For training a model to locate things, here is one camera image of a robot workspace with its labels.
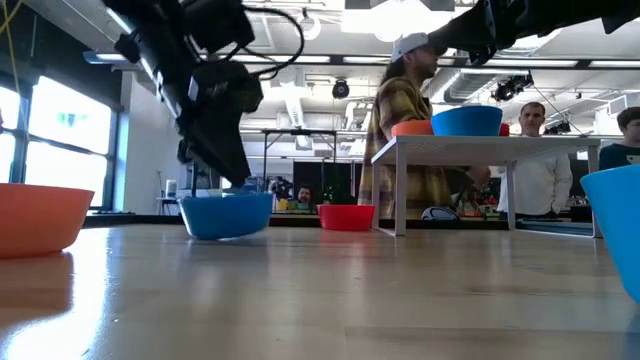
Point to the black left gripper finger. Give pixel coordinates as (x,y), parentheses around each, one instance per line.
(225,140)
(210,160)

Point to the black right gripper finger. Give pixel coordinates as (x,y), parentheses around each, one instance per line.
(462,25)
(460,41)

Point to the blue plastic mini bowl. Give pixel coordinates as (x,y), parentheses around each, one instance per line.
(225,217)
(465,122)
(617,225)

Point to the orange plastic mini bowl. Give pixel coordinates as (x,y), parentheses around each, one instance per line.
(40,220)
(410,129)

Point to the red plastic mini bowl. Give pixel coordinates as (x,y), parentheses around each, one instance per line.
(504,131)
(346,218)

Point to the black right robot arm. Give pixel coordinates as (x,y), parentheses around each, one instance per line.
(575,15)

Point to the white ceiling strip light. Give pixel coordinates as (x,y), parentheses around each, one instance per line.
(320,59)
(550,63)

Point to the large window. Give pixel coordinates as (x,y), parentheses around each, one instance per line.
(70,125)

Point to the white perforated metal shelf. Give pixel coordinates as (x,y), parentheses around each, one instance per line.
(475,149)

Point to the black ceiling speaker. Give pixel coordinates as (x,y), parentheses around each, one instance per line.
(341,89)

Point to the white and black helmet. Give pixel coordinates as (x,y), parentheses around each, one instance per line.
(440,212)

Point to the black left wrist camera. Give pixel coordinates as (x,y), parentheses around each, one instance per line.
(230,87)

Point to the black camera rig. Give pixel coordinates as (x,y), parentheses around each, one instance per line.
(512,87)

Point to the black metal table frame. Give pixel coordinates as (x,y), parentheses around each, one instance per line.
(300,132)

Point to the black aluminium rail frame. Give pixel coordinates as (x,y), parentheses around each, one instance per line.
(295,221)

